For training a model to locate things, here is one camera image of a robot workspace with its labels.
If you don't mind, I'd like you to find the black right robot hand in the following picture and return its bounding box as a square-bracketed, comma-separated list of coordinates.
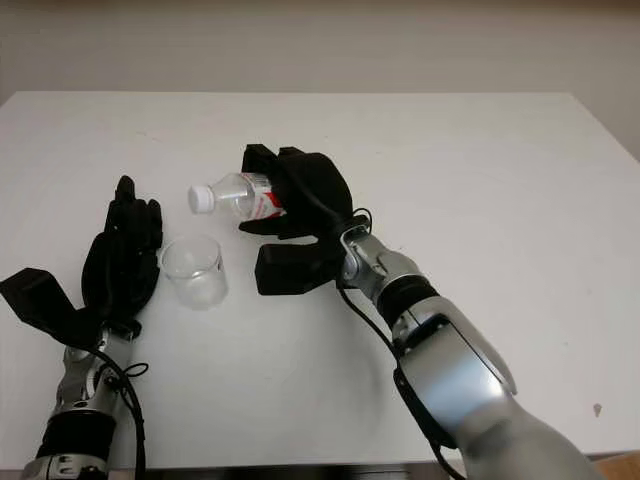
[238, 143, 359, 247]

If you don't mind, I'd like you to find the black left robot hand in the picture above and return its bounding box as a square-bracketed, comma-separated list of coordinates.
[79, 175, 164, 342]

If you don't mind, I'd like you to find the clear plastic water bottle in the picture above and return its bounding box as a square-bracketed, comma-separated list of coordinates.
[187, 170, 289, 223]

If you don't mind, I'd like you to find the clear glass cup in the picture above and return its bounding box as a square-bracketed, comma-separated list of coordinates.
[159, 235, 229, 312]

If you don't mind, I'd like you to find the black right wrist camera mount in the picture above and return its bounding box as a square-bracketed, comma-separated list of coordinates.
[254, 236, 347, 297]

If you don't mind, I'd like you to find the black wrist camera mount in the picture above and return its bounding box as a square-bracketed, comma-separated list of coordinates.
[0, 267, 103, 349]
[254, 236, 347, 297]

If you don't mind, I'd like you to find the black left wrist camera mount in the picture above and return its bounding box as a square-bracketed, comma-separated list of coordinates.
[0, 267, 103, 349]

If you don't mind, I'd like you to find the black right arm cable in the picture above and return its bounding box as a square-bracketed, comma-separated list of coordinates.
[297, 179, 469, 480]

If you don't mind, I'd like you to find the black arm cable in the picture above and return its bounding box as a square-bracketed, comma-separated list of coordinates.
[297, 179, 469, 480]
[97, 348, 150, 480]

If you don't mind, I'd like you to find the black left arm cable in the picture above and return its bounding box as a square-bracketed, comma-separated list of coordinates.
[97, 348, 150, 480]

